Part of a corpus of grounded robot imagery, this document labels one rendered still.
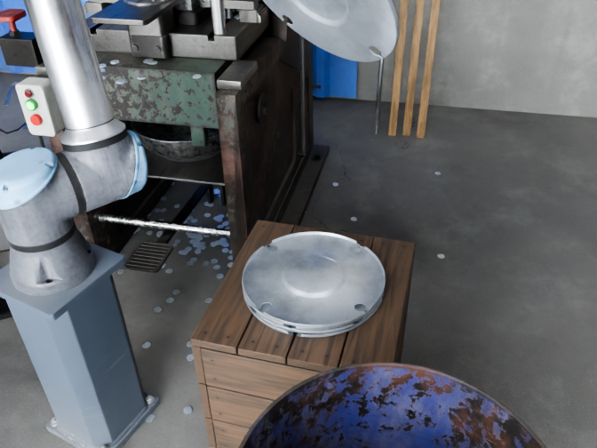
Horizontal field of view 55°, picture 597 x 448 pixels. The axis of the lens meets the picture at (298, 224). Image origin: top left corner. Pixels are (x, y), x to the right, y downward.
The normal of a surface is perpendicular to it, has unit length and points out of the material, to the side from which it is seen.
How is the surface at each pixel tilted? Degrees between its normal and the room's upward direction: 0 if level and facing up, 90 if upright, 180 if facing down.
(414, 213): 0
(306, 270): 0
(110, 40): 90
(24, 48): 90
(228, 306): 0
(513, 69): 90
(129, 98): 90
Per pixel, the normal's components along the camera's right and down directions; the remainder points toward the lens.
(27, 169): -0.11, -0.76
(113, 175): 0.62, 0.29
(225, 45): -0.22, 0.57
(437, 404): -0.46, 0.49
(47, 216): 0.66, 0.45
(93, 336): 0.88, 0.27
